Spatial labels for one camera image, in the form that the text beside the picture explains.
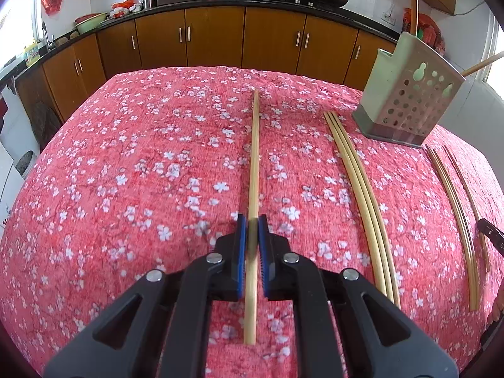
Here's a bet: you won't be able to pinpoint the green perforated utensil holder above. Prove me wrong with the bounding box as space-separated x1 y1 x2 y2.
352 31 466 149

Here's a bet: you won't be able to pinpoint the person's right hand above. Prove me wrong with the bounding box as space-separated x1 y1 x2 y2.
487 284 504 324

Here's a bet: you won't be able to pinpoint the wooden lower kitchen cabinets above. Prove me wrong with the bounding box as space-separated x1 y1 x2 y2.
16 6 399 123

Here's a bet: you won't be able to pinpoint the green basin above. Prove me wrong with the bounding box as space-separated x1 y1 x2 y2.
74 12 108 34

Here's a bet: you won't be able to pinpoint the red and white plastic bag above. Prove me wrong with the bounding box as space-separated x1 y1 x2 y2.
109 0 143 19

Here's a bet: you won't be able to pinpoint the yellow detergent bottle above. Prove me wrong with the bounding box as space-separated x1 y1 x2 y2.
24 39 42 68

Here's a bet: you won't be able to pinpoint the white appliance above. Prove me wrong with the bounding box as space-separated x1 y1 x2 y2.
0 84 41 223

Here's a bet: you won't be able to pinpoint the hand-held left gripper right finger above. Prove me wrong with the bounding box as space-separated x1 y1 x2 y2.
257 215 461 378

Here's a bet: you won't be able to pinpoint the black kitchen countertop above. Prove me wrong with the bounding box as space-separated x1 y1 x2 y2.
0 0 400 83

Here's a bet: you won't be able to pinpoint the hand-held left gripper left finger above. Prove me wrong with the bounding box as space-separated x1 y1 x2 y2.
43 214 247 378

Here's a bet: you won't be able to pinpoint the red bag over bottles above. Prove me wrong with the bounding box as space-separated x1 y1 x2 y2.
403 8 447 56

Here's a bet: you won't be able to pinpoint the window beside sink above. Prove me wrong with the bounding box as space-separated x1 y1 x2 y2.
0 0 43 67

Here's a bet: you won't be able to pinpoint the window with white frame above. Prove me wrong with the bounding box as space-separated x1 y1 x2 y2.
486 8 504 99

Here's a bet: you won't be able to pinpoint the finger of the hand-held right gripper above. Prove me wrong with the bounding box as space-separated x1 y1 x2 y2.
477 218 504 253

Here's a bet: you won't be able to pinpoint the red floral tablecloth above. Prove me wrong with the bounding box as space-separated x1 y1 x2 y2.
0 67 504 378

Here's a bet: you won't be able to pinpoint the gas stove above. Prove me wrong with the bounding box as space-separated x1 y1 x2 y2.
251 0 349 9

